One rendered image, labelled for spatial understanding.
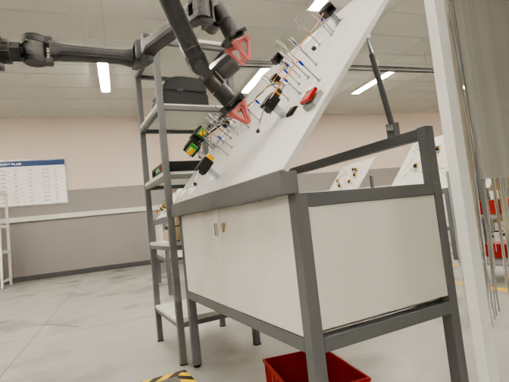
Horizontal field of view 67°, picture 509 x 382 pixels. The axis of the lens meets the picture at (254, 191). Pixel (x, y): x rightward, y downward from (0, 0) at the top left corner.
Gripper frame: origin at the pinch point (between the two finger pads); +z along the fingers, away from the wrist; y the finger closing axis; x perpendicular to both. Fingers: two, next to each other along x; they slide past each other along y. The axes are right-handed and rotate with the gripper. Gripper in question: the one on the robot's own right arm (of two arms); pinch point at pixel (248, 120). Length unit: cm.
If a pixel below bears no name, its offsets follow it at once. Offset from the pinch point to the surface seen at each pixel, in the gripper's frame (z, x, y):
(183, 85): -29, -34, 107
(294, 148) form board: 11.3, 7.8, -27.6
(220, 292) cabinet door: 46, 46, 35
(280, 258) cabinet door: 33.3, 30.3, -18.1
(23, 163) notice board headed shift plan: -168, 75, 777
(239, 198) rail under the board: 15.9, 21.7, -1.3
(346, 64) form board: 6.5, -26.6, -24.7
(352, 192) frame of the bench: 33.8, 2.9, -27.6
